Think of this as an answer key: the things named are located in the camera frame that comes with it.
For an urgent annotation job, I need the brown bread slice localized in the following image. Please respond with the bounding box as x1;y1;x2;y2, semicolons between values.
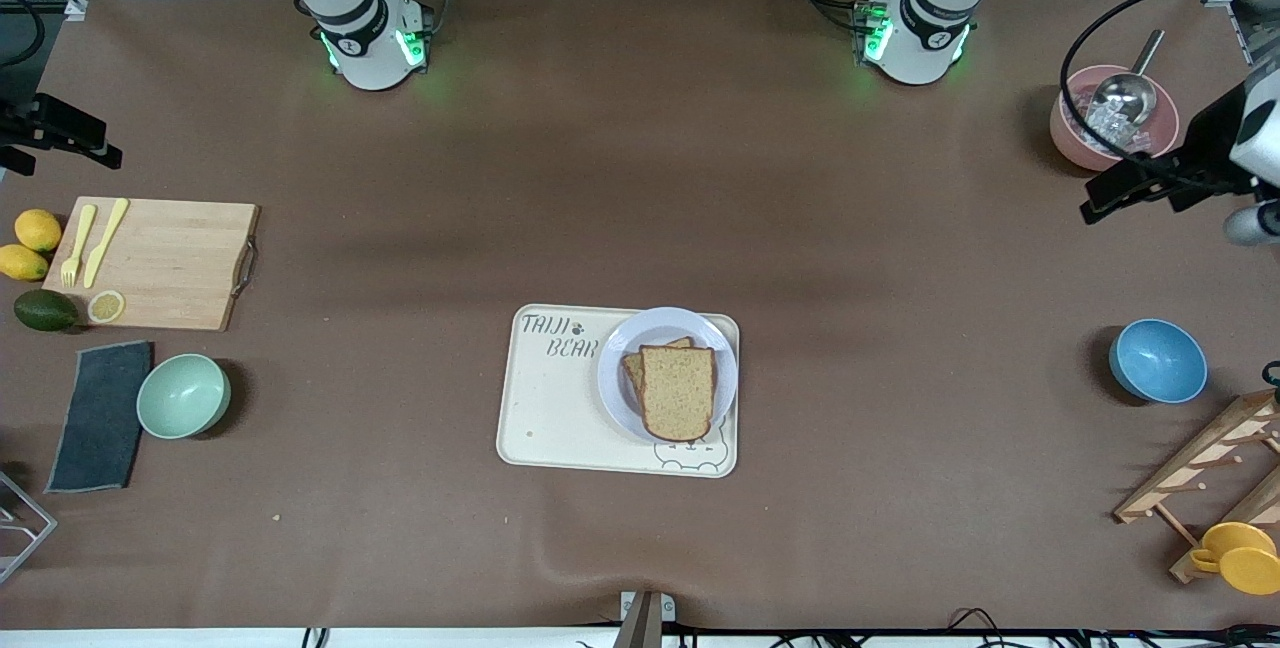
640;345;718;444

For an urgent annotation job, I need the lavender round plate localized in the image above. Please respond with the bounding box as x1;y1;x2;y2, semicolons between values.
597;307;739;446

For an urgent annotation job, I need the clear ice cube pile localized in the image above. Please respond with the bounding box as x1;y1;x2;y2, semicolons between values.
1085;103;1143;151

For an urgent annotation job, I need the metal scoop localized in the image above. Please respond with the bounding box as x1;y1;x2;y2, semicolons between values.
1090;30;1167;129

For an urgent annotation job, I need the pink bowl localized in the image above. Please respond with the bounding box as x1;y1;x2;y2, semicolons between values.
1050;65;1181;172

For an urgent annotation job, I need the yellow plastic knife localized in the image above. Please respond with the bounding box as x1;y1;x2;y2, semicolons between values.
83;198;130;290

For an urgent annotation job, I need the yellow plastic fork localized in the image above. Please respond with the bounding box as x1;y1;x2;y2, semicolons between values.
60;204;98;289

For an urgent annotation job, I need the yellow lemon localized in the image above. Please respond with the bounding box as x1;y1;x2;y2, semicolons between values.
0;244;49;282
14;209;63;252

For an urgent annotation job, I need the wooden cutting board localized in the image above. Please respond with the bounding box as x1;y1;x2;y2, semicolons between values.
42;196;261;332

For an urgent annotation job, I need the green avocado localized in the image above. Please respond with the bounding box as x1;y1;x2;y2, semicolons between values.
13;289;80;333

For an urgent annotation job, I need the blue bowl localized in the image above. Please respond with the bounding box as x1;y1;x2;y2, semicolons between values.
1108;319;1208;404

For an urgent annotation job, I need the mint green bowl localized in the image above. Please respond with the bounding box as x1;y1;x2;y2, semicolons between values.
136;354;232;440

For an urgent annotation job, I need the dark grey cloth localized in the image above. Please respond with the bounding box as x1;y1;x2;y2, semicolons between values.
45;341;154;494

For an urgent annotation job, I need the wooden peg rack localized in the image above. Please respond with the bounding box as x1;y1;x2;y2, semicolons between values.
1113;390;1280;584

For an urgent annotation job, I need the yellow cup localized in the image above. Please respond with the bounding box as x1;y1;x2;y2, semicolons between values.
1190;522;1280;596

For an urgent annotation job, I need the cream bear print tray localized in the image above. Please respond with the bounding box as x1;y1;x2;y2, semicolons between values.
497;304;740;478

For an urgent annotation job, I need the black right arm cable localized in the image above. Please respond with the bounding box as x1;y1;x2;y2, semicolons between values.
0;0;44;60

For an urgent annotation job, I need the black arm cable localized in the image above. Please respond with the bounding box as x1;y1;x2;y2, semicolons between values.
1059;0;1280;195
0;0;44;60

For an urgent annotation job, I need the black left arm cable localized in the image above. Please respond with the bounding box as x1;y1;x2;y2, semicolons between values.
1059;0;1280;195

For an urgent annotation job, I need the metal wire rack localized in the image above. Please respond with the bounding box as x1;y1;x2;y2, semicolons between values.
0;468;58;584

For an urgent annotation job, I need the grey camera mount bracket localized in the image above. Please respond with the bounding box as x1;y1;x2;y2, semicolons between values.
618;588;677;648

